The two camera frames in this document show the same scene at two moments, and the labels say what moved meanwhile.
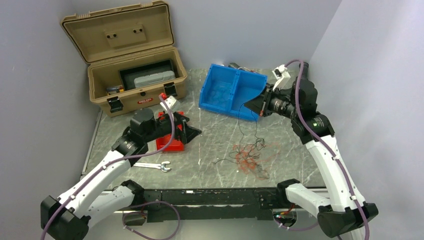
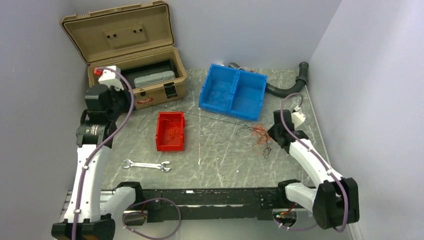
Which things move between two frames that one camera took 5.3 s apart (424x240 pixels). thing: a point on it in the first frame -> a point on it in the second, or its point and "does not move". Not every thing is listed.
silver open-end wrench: (160, 166) does not move
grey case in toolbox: (154, 78) does not move
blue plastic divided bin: (227, 90) does not move
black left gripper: (188, 132) -> (125, 94)
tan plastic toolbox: (130, 55) does not move
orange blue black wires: (249, 156) -> (261, 132)
